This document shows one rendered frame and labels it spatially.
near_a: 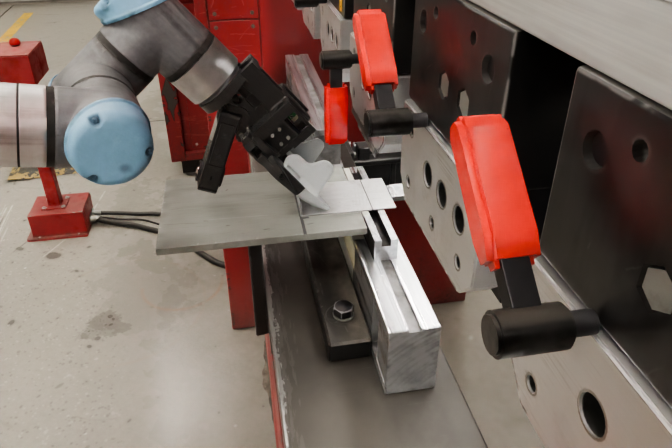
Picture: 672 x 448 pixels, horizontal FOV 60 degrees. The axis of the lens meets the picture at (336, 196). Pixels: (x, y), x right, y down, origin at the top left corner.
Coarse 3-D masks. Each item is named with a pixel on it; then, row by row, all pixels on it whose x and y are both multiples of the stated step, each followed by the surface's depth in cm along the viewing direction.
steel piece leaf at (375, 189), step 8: (368, 184) 84; (376, 184) 84; (384, 184) 84; (368, 192) 82; (376, 192) 82; (384, 192) 82; (376, 200) 80; (384, 200) 80; (392, 200) 80; (376, 208) 78; (384, 208) 78; (392, 208) 78
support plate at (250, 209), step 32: (192, 192) 82; (224, 192) 82; (256, 192) 82; (288, 192) 82; (160, 224) 75; (192, 224) 75; (224, 224) 75; (256, 224) 75; (288, 224) 75; (320, 224) 75; (352, 224) 75
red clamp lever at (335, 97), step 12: (324, 60) 55; (336, 60) 55; (348, 60) 55; (336, 72) 56; (336, 84) 56; (324, 96) 57; (336, 96) 57; (324, 108) 58; (336, 108) 57; (324, 120) 59; (336, 120) 58; (324, 132) 60; (336, 132) 58
